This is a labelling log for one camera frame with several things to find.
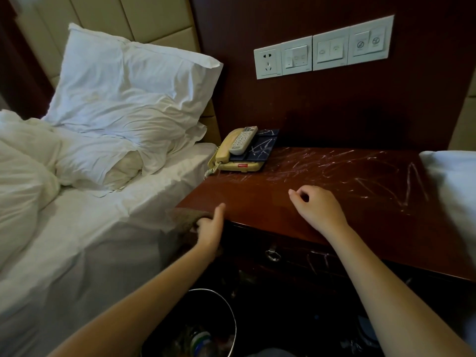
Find person's left hand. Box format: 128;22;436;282
195;202;227;257

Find person's right hand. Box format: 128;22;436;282
288;184;350;242

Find brown cleaning cloth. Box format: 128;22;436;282
165;207;224;263

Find beige telephone cord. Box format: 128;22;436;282
203;159;222;179

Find dark blue scribbled pouch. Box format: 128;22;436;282
230;128;280;162

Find yellow corded telephone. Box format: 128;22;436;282
207;126;278;174

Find white remote control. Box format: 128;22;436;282
229;125;259;156

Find person's right forearm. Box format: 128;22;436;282
327;223;476;357

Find person's left forearm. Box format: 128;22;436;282
46;243;224;357

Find person's blue jeans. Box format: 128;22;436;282
243;347;298;357

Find dark wooden nightstand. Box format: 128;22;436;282
175;146;476;294

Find black metal-rimmed trash bin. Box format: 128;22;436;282
141;289;238;357

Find white bed sheet mattress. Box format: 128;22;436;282
0;142;218;357

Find white bed cover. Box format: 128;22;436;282
419;150;476;257

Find crumpled white pillow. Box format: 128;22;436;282
52;107;208;192

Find beige padded headboard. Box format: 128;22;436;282
448;66;476;152

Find smooth white pillow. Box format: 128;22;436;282
41;22;224;138

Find crumpled white duvet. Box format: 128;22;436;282
0;109;62;272

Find white socket and switch panel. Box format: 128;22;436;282
253;36;314;80

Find white four-button switch panel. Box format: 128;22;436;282
311;14;395;72

